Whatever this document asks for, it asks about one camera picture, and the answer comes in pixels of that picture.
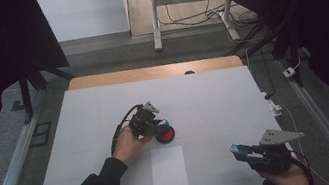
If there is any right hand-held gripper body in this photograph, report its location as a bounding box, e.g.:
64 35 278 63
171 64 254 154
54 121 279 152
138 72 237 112
242 123 311 179

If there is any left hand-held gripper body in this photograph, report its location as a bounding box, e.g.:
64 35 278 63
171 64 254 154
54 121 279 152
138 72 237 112
125 99 164 141

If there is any round red ink pad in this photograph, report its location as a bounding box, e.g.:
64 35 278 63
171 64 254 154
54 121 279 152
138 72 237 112
153 124 178 146

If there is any blue stamp cap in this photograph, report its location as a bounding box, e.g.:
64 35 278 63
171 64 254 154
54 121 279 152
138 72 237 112
229 141 255 163

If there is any person's left hand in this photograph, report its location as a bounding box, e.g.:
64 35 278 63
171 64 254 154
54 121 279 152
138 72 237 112
107 120 157 168

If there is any person's right hand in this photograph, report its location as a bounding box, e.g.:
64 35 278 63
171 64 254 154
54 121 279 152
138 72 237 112
256 159 311 185

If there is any white paper sheet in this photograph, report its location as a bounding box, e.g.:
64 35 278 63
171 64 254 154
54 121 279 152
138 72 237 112
146 144 190 185

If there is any white power strip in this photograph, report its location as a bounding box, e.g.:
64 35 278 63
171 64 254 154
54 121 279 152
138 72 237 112
260 88 284 119

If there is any wooden table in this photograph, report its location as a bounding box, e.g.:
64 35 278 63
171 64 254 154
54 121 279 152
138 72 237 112
67 49 244 96

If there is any small white adapter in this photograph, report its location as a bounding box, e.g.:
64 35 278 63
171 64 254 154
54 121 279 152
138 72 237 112
282 66 297 80

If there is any black metal stand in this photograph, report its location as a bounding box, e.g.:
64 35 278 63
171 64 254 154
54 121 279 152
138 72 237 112
15 61 81 125
217 0 307 99

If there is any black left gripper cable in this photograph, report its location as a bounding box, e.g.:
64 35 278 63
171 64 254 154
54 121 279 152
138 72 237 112
104 103 150 156

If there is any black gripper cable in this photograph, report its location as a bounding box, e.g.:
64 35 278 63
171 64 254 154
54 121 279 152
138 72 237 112
285 146 314 185
104 103 150 156

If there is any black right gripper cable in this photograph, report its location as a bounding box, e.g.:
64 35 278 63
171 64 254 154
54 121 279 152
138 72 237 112
285 146 314 185

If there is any thin white cable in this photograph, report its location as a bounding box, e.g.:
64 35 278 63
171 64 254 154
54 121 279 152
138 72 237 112
277 96 329 185

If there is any black floor socket frame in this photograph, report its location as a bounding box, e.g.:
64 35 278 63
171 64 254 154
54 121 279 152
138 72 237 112
27 121 57 149

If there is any tangle of floor cables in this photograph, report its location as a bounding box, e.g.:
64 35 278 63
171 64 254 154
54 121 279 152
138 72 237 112
155 0 260 41

